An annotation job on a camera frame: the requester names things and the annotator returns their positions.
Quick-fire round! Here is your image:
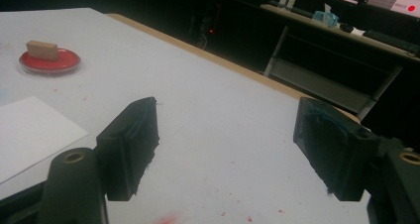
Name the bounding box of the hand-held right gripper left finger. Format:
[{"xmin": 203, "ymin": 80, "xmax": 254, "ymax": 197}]
[{"xmin": 95, "ymin": 96, "xmax": 160, "ymax": 202}]

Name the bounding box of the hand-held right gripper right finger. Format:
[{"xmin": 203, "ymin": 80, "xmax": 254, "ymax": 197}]
[{"xmin": 292, "ymin": 96, "xmax": 381, "ymax": 202}]

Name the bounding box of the red plate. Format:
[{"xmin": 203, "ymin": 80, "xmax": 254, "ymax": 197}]
[{"xmin": 19, "ymin": 48, "xmax": 82, "ymax": 76}]

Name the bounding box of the wooden stamp block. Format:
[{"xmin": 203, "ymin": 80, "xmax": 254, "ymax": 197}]
[{"xmin": 26, "ymin": 40, "xmax": 59, "ymax": 61}]

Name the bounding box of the background desk with shelf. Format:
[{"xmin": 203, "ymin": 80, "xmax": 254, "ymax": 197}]
[{"xmin": 260, "ymin": 3, "xmax": 420, "ymax": 122}]

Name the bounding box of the white paper sheet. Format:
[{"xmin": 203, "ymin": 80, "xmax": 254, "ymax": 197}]
[{"xmin": 0, "ymin": 95, "xmax": 90, "ymax": 184}]

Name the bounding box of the black keyboard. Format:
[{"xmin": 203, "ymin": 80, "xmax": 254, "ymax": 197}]
[{"xmin": 363, "ymin": 29, "xmax": 420, "ymax": 56}]

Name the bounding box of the blue tissue pack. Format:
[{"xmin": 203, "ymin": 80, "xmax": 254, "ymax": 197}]
[{"xmin": 312, "ymin": 3, "xmax": 340, "ymax": 28}]

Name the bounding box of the monitor with red dot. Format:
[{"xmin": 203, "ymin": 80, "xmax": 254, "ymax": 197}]
[{"xmin": 390, "ymin": 0, "xmax": 420, "ymax": 19}]

